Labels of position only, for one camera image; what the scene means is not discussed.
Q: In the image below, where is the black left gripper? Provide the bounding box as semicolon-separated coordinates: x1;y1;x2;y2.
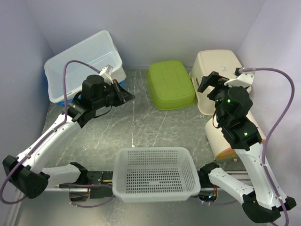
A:
94;79;136;110

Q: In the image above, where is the cream perforated storage basket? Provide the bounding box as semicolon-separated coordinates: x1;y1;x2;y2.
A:
190;49;242;116

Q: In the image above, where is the lime green plastic basin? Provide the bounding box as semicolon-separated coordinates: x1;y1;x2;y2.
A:
146;60;195;110

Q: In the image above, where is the translucent white plastic tub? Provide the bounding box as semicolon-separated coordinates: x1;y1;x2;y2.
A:
44;30;127;104

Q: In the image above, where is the white perforated plastic basket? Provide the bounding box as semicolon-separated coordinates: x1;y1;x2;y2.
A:
112;147;201;203

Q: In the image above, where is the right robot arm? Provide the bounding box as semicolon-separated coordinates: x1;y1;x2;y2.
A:
198;68;296;223

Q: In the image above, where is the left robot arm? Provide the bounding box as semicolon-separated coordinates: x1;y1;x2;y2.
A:
2;75;135;199

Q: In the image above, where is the blue plastic tub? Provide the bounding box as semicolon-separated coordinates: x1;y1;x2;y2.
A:
44;75;125;106

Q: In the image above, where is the cream cylindrical bin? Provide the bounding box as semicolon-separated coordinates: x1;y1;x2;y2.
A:
204;110;268;161

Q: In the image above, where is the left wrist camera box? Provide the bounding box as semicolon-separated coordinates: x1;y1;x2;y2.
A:
99;65;113;84

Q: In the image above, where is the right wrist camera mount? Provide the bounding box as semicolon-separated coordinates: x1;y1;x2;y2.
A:
224;67;256;89

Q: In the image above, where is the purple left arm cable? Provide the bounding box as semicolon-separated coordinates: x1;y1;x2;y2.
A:
0;60;116;208

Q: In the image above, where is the aluminium rail frame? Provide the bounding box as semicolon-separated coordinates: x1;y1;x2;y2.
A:
47;171;252;189

